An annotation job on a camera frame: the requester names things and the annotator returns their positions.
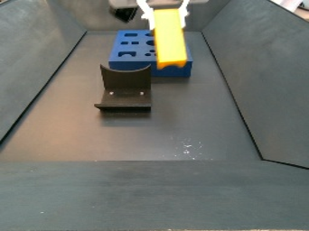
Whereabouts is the yellow arch block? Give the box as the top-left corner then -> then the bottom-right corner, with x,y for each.
153,8 -> 187,69

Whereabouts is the black curved fixture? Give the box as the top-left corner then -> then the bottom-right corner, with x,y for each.
93,66 -> 152,111

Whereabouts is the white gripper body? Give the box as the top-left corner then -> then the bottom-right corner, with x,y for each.
108,0 -> 208,8

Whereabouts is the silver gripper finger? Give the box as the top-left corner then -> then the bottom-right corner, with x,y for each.
136,0 -> 155,30
179,0 -> 190,29

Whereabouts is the blue shape sorter board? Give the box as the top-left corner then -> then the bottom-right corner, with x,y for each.
108,30 -> 192,78

